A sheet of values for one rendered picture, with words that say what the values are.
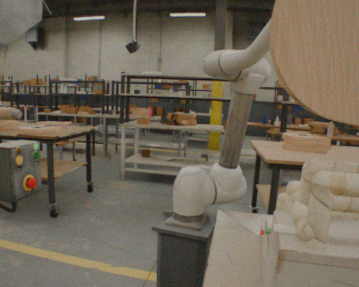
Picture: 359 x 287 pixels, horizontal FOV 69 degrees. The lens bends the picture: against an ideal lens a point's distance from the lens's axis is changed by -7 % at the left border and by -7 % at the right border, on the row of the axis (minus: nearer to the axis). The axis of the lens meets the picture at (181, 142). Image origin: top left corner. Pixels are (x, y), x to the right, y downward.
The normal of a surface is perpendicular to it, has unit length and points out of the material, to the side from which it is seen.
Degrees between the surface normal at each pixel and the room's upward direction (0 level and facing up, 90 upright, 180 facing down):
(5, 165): 90
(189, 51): 90
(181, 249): 90
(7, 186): 90
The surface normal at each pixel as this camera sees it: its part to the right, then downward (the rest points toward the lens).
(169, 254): -0.33, 0.13
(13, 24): 0.98, 0.07
